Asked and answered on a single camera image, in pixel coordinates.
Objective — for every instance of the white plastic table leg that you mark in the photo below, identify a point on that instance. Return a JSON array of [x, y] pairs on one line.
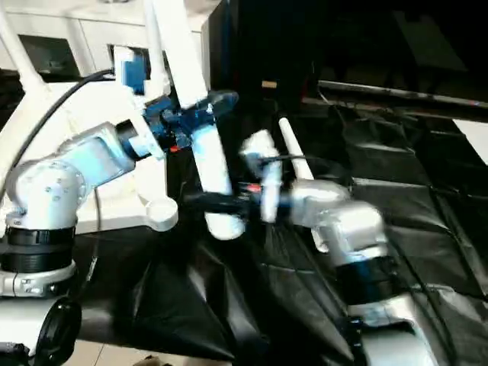
[[156, 45], [207, 160], [293, 148], [19, 57]]

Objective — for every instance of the white plastic table top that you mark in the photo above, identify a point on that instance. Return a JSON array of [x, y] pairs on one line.
[[38, 114]]

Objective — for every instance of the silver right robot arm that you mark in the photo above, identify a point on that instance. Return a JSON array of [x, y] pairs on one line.
[[343, 225]]

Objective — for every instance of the small gold label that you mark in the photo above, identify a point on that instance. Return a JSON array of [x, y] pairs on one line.
[[268, 84]]

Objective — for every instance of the black work mat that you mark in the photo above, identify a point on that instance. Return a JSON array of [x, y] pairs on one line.
[[228, 286]]

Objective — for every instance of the black cabinet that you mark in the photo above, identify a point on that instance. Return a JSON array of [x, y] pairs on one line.
[[343, 38]]

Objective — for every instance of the white glass-door cabinet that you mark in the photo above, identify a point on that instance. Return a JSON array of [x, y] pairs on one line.
[[57, 23]]

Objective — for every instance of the white paper sheet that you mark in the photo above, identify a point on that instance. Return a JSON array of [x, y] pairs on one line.
[[472, 137]]

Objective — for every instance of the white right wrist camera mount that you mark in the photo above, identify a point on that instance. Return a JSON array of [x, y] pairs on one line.
[[267, 152]]

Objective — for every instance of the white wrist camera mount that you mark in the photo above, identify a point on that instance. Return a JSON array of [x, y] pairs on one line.
[[129, 72], [267, 152]]

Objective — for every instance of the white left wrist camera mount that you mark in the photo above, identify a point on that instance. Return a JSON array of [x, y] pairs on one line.
[[129, 72]]

